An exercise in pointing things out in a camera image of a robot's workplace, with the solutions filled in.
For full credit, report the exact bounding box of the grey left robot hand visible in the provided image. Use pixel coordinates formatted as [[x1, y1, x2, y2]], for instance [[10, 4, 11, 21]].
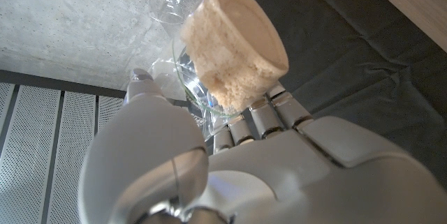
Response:
[[77, 68, 447, 224]]

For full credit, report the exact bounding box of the clear plastic container cup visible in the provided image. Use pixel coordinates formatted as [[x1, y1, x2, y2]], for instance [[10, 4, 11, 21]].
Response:
[[148, 0, 290, 141]]

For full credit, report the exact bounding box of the black cloth backdrop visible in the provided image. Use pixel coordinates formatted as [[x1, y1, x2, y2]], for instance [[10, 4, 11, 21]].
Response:
[[230, 0, 447, 190]]

